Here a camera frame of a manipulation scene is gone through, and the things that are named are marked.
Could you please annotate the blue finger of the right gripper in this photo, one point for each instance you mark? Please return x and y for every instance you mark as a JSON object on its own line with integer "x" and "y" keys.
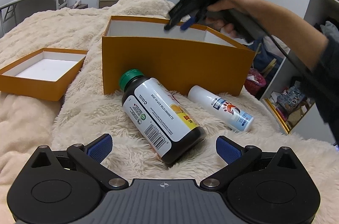
{"x": 187, "y": 24}
{"x": 175, "y": 18}

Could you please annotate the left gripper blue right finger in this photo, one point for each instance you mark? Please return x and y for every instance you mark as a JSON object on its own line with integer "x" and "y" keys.
{"x": 238, "y": 160}

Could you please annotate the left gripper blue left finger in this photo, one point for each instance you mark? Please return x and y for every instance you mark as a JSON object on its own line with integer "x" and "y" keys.
{"x": 88, "y": 159}

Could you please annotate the large orange cardboard box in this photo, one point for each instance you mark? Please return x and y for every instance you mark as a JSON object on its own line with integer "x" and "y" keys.
{"x": 178, "y": 59}

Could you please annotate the white foot spray bottle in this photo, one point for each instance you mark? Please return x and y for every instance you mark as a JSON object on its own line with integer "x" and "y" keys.
{"x": 235, "y": 118}

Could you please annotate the Jamieson vitamin C bottle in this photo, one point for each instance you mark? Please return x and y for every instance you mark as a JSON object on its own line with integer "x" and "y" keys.
{"x": 158, "y": 116}

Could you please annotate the orange box lid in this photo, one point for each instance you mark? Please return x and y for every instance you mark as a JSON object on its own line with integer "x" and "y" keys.
{"x": 44, "y": 74}

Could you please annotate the person's right forearm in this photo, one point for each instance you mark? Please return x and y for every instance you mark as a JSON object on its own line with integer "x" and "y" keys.
{"x": 303, "y": 39}

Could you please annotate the person's right hand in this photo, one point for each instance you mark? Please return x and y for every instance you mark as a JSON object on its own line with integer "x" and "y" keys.
{"x": 248, "y": 6}

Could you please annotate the white fluffy fur rug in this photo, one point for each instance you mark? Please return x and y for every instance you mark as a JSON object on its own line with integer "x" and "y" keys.
{"x": 319, "y": 158}

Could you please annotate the beige plush blanket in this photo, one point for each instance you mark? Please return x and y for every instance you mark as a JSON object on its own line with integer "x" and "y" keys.
{"x": 53, "y": 35}

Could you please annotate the red mesh basket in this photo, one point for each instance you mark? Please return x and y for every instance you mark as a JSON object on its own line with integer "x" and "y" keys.
{"x": 254, "y": 81}

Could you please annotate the open wardrobe shelf unit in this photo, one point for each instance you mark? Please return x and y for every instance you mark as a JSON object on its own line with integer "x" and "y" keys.
{"x": 291, "y": 86}

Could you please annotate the grey folding table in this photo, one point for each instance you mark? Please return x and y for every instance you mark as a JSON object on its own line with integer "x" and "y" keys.
{"x": 8, "y": 11}

